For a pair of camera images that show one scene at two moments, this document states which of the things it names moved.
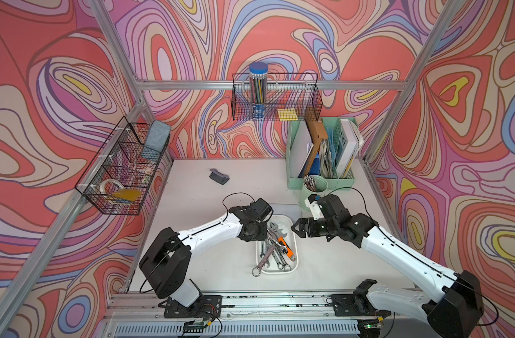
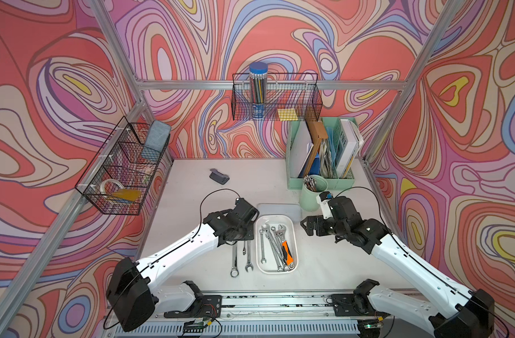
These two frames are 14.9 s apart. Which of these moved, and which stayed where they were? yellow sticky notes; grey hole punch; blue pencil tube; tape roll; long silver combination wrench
Moved: long silver combination wrench
Stayed: grey hole punch; yellow sticky notes; tape roll; blue pencil tube
